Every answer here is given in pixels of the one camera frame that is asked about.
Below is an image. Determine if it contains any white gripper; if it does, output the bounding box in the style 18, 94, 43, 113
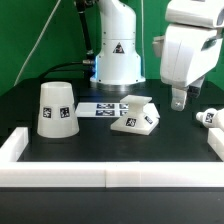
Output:
160, 0, 224, 111

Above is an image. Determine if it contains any white lamp bulb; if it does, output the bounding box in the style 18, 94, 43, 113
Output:
196, 108, 224, 131

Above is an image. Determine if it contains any white lamp base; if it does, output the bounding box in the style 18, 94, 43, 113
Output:
110, 95, 160, 135

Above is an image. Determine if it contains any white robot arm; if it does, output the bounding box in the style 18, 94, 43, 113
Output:
74, 0, 224, 111

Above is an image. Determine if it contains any white lamp shade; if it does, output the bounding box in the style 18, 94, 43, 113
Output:
37, 82, 79, 138

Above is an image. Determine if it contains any white tag sheet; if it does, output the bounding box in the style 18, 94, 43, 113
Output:
76, 102, 129, 117

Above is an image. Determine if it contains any white U-shaped fence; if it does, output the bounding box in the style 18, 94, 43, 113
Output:
0, 127, 224, 188

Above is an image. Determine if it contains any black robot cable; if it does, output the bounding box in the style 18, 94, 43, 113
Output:
39, 0, 97, 81

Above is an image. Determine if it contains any white thin cable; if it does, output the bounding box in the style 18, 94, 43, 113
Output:
13, 0, 63, 88

